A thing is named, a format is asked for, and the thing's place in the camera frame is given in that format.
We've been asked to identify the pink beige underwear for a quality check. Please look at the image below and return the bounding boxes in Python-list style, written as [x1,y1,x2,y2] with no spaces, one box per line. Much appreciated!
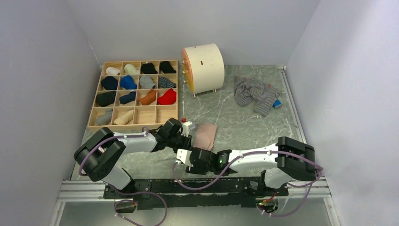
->
[192,123,218,151]

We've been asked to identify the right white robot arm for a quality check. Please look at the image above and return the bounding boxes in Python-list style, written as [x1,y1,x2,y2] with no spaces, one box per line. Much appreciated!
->
[176,137,321,195]

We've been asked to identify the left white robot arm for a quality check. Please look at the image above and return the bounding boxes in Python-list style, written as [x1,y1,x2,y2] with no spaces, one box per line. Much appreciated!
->
[73,118,195,198]

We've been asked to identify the grey striped underwear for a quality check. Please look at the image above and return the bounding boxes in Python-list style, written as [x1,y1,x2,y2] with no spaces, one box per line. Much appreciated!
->
[234,76,282,117]

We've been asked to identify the red rolled sock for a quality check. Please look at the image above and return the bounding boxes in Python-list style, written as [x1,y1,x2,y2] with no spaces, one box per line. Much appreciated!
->
[157,89,177,105]

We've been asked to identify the orange rolled sock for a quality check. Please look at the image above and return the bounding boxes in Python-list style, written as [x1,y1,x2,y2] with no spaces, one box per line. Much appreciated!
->
[139,89,157,105]

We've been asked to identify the striped dark rolled sock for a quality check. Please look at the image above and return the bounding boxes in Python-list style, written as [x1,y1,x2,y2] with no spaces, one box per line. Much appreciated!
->
[158,77,177,89]

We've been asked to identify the dark navy rolled sock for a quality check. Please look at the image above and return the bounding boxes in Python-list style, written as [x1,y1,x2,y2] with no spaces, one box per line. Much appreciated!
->
[119,91,136,105]

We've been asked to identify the wooden compartment tray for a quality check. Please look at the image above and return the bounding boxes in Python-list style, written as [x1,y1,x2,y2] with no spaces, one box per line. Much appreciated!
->
[88,60,179,131]

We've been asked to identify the light grey rolled sock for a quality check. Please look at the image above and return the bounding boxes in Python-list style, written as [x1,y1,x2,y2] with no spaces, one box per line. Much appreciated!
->
[95,109,113,126]

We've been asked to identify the blue rolled sock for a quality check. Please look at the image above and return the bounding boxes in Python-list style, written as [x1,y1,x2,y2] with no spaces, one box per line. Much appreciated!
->
[120,75,137,90]

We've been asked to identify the black rolled sock right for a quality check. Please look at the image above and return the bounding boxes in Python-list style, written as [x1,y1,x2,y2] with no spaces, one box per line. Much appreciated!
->
[160,61,176,74]

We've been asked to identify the black ribbed rolled sock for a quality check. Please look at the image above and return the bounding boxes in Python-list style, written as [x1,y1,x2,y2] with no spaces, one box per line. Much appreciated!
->
[95,90,117,107]

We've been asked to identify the cream rolled sock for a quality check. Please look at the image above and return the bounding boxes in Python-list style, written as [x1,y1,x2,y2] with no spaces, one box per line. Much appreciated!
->
[124,64,140,75]

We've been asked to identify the cream cylindrical drum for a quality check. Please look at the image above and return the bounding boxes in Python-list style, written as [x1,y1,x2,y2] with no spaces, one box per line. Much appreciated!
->
[181,43,225,98]

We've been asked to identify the white rolled sock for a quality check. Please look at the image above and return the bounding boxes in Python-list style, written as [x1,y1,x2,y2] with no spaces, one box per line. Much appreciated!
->
[105,67,120,76]

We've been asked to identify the blue small object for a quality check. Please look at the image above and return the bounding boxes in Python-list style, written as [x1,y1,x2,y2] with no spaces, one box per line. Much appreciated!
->
[272,99,282,109]

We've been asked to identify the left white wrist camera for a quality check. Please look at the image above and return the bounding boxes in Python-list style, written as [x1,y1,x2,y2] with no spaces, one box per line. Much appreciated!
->
[181,117,196,137]

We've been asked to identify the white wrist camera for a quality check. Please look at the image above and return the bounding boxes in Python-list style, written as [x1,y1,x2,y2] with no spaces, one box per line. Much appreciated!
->
[181,117,196,137]
[176,149,192,167]

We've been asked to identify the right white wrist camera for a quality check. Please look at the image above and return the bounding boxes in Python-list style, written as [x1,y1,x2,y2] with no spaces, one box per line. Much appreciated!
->
[176,149,192,167]

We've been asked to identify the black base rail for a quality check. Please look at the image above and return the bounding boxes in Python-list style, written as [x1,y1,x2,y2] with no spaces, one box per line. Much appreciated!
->
[103,177,289,210]

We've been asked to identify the aluminium frame rail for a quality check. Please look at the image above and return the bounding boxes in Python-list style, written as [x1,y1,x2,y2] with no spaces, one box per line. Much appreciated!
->
[50,177,341,226]

